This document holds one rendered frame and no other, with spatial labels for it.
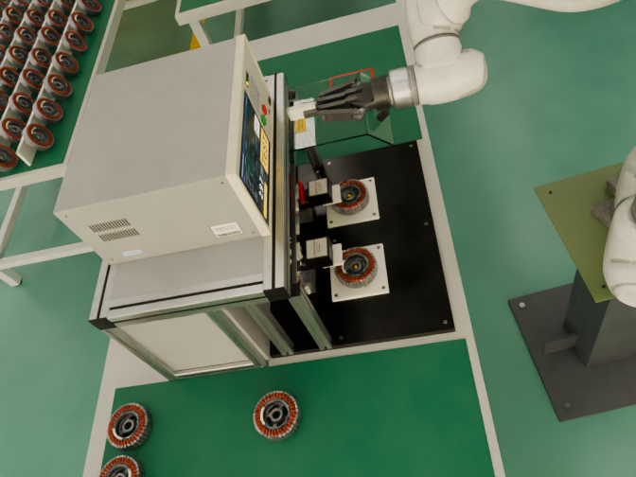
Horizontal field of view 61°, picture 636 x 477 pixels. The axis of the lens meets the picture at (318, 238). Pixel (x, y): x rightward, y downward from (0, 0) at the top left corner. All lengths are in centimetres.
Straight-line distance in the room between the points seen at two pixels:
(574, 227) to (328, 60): 111
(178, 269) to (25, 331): 193
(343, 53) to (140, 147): 115
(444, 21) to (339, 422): 92
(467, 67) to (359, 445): 86
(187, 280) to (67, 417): 159
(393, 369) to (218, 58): 83
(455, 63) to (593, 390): 130
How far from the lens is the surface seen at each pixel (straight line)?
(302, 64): 217
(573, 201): 159
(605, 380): 215
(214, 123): 115
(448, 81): 123
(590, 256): 150
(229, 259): 117
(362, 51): 214
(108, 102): 137
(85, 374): 273
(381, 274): 144
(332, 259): 136
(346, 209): 154
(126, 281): 127
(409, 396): 133
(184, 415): 149
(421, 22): 128
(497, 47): 327
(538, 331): 219
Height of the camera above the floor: 201
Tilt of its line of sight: 52 degrees down
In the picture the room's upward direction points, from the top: 25 degrees counter-clockwise
